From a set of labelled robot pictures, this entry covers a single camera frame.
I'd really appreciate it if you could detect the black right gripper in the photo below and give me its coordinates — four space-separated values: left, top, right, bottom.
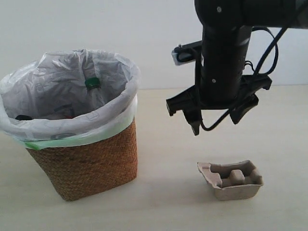
166 75 272 136

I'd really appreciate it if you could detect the grey pulp cardboard tray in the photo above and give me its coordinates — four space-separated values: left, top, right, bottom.
197 160 264 201

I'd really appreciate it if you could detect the green label water bottle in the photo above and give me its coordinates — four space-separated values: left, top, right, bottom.
85 77 106 110

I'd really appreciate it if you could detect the red label clear bottle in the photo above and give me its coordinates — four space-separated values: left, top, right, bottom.
15 115 33 121

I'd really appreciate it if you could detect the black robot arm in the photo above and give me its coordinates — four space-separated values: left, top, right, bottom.
166 0 308 135

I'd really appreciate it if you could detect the woven wicker waste basket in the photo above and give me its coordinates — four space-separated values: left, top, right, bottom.
27 121 138 201

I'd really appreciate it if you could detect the white plastic bin liner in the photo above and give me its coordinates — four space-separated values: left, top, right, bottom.
0 49 141 151

